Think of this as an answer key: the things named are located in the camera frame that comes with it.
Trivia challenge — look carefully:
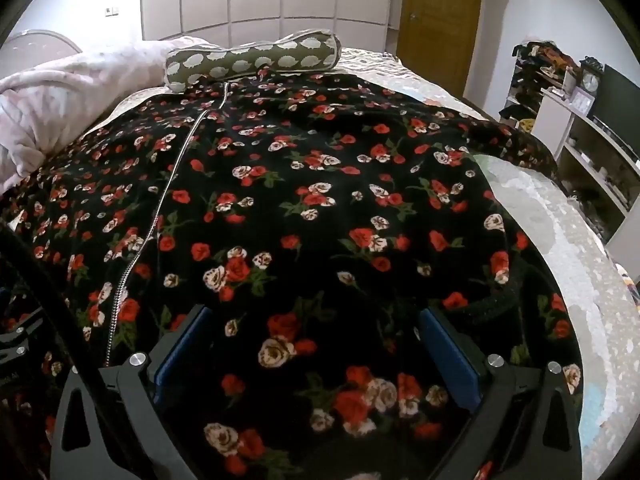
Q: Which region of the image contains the pile of clothes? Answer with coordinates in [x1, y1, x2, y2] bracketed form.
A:
[499, 40, 584, 122]

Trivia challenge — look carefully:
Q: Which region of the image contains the small white clock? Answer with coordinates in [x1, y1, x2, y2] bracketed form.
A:
[571, 87, 596, 117]

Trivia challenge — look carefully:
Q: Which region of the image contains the black floral zip robe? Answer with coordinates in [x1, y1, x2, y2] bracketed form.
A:
[0, 72, 587, 480]

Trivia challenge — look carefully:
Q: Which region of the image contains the wooden door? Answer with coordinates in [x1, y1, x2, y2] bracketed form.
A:
[397, 0, 484, 97]

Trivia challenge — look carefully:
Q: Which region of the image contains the black television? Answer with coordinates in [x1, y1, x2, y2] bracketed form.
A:
[592, 64, 640, 134]

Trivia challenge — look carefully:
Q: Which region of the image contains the pink headboard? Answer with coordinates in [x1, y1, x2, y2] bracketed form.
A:
[0, 29, 84, 80]

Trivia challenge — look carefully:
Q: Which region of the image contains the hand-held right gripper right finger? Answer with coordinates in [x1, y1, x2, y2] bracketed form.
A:
[418, 307, 584, 480]

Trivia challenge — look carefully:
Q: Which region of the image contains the pink floral blanket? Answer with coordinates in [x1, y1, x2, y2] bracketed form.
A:
[0, 37, 212, 194]

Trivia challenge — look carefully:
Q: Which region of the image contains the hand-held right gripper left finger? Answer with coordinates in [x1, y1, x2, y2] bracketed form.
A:
[50, 304, 216, 480]

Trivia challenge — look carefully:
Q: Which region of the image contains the white shelf unit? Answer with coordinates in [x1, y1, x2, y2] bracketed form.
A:
[529, 89, 640, 282]

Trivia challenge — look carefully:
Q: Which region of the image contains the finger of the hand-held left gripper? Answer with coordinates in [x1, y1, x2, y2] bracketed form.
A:
[0, 282, 45, 376]

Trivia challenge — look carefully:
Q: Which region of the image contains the dark mantel clock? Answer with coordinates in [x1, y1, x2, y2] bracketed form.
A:
[579, 57, 606, 97]

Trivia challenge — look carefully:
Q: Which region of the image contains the olive pillow with white pattern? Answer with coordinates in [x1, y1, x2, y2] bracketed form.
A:
[165, 30, 343, 94]

